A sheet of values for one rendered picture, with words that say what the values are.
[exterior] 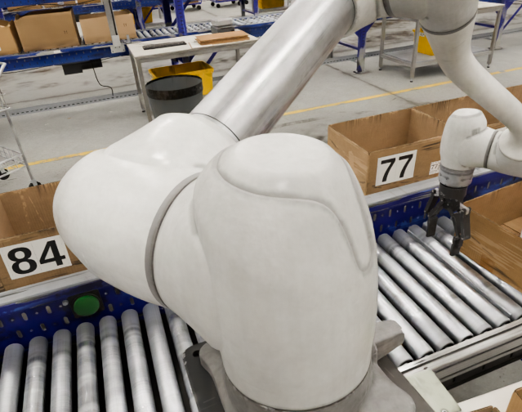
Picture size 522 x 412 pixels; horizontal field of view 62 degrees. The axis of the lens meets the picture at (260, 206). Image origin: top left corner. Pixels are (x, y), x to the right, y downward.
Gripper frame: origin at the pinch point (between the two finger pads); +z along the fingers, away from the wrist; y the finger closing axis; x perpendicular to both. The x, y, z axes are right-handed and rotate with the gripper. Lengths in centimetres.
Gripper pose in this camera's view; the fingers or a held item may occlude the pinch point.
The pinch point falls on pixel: (443, 239)
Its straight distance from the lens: 146.9
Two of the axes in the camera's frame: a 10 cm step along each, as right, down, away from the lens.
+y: 3.6, 4.7, -8.1
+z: 0.6, 8.5, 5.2
